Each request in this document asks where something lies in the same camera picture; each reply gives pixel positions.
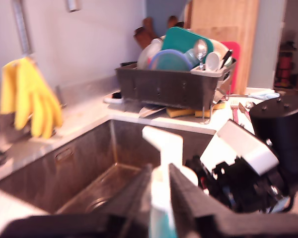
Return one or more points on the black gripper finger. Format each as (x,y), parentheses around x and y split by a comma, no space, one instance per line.
(139,198)
(186,198)
(193,162)

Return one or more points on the clear soap dispenser white pump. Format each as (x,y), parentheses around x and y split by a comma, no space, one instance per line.
(161,198)

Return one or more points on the yellow sponge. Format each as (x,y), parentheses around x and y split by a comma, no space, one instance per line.
(180,112)
(204,113)

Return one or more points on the stainless steel sink basin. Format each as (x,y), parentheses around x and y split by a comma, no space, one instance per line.
(89,161)

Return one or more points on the dark grey dish rack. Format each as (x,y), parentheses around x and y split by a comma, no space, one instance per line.
(164,86)

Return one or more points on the grey cutlery holder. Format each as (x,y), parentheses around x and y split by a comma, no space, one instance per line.
(213,73)

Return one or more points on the light blue cloth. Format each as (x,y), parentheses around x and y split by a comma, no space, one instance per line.
(264,95)

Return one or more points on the white drip tray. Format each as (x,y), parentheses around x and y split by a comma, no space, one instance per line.
(113,100)

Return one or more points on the white cup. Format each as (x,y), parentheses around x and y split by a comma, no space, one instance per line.
(212,60)

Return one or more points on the red cutting board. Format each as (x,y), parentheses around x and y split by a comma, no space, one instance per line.
(234,64)

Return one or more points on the steel ladle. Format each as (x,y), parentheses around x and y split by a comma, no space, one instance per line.
(200,48)

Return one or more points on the cream plate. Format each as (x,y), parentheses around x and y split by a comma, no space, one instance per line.
(219,49)

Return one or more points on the white plate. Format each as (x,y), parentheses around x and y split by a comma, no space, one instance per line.
(145,57)

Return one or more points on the steel backsplash strip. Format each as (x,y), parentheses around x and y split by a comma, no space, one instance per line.
(89,88)

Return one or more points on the teal cutting board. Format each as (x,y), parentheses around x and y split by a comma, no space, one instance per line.
(181,38)

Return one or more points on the red black floor appliance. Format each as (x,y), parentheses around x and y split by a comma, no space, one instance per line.
(285,67)

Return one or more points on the brown wooden utensil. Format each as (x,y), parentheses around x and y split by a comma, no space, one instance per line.
(142,37)
(151,26)
(173,21)

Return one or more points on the yellow rubber glove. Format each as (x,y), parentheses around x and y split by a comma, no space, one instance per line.
(7,86)
(37,99)

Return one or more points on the large wooden cutting board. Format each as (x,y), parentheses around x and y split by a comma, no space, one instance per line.
(226,19)

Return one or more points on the steel kitchen faucet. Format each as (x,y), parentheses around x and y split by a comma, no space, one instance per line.
(22,24)

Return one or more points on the white camera box black bracket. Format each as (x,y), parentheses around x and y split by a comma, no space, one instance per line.
(238,143)

